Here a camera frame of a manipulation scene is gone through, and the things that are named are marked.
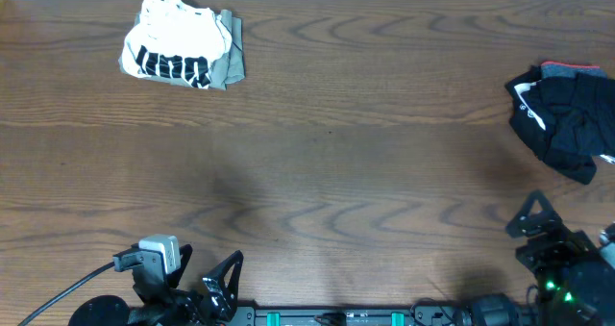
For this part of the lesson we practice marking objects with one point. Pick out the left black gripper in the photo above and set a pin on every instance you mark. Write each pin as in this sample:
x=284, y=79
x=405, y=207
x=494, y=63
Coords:
x=224, y=307

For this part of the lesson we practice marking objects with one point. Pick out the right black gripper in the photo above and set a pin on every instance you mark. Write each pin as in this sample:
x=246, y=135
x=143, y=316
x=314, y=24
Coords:
x=560, y=243

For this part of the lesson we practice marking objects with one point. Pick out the white t-shirt black print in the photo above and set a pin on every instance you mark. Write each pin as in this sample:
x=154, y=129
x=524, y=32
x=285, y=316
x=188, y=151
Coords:
x=178, y=42

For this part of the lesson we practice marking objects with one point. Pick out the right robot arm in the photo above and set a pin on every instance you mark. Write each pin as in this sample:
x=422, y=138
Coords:
x=574, y=276

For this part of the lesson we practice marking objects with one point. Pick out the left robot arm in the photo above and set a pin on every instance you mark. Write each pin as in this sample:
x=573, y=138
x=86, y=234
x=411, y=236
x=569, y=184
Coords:
x=112, y=310

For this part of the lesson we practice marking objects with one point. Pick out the black garment red trim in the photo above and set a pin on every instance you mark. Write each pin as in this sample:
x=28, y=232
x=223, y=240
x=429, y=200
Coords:
x=564, y=113

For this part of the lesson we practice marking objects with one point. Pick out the folded khaki shorts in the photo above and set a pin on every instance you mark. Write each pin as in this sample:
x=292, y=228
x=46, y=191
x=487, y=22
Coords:
x=230, y=52

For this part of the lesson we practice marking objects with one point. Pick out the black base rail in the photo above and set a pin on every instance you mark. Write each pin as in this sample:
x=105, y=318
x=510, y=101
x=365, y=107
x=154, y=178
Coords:
x=422, y=314

